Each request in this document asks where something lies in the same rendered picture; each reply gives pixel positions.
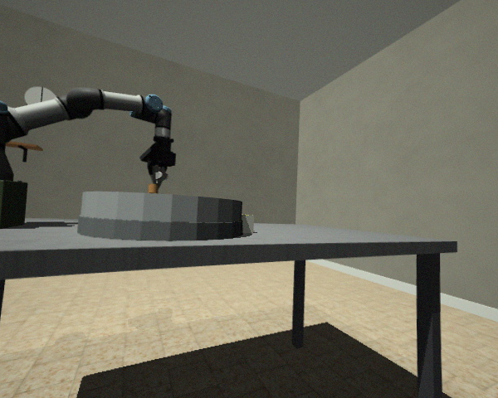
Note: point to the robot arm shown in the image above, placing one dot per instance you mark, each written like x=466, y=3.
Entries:
x=77, y=104

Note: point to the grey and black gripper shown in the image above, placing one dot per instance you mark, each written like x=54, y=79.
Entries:
x=155, y=171

